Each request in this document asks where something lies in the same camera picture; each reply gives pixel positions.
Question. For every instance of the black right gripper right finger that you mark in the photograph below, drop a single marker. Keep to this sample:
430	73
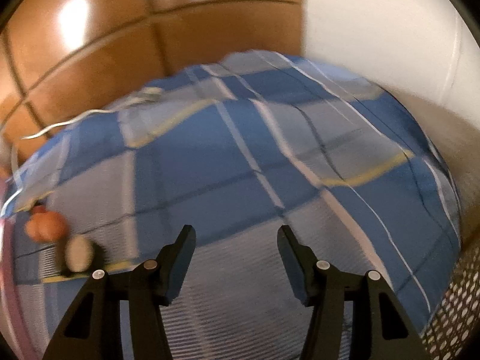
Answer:
381	328

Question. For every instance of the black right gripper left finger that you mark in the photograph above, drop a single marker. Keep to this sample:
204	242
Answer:
90	328

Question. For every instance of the orange mandarin fruit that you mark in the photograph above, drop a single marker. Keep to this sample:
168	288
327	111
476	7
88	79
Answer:
46	226

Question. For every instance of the blue plaid tablecloth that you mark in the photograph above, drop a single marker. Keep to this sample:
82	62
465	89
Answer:
236	149

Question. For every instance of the wooden panelled wardrobe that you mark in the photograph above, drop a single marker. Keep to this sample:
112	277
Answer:
63	58

